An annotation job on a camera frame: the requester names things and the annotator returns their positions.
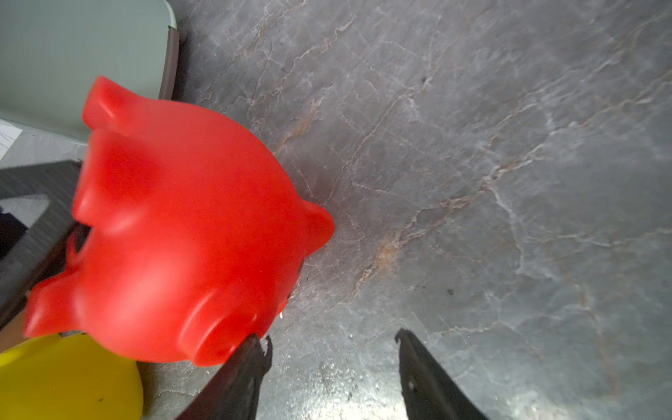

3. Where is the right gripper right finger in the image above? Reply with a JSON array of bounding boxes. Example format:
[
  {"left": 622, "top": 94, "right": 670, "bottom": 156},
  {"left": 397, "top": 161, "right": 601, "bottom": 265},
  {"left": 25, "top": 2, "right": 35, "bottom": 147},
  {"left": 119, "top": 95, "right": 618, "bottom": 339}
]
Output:
[{"left": 395, "top": 329, "right": 488, "bottom": 420}]

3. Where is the mint green toaster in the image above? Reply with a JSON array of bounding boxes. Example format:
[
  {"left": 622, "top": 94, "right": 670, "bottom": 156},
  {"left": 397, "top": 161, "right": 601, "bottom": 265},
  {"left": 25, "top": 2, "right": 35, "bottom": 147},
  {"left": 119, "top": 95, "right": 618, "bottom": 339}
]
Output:
[{"left": 1, "top": 1, "right": 180, "bottom": 142}]

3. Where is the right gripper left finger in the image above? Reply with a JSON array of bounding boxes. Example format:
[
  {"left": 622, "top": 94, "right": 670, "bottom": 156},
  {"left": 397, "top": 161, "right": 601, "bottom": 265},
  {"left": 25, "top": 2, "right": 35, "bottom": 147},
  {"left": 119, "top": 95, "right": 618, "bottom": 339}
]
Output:
[{"left": 178, "top": 334, "right": 273, "bottom": 420}]

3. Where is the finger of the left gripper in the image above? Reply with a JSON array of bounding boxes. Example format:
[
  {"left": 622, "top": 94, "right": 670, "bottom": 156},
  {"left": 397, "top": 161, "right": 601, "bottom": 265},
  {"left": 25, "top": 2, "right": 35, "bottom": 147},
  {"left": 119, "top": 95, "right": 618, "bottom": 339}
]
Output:
[{"left": 1, "top": 160, "right": 89, "bottom": 327}]

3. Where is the red piggy bank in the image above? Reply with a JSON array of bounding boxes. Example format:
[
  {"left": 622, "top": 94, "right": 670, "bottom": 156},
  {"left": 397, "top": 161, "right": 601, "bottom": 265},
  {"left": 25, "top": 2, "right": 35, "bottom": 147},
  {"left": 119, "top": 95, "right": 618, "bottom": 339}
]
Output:
[{"left": 23, "top": 77, "right": 335, "bottom": 367}]

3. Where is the yellow piggy bank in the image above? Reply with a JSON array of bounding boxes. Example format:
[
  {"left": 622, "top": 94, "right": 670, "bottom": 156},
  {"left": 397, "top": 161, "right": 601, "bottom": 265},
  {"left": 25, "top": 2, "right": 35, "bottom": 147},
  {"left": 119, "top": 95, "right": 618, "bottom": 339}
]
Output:
[{"left": 1, "top": 334, "right": 144, "bottom": 419}]

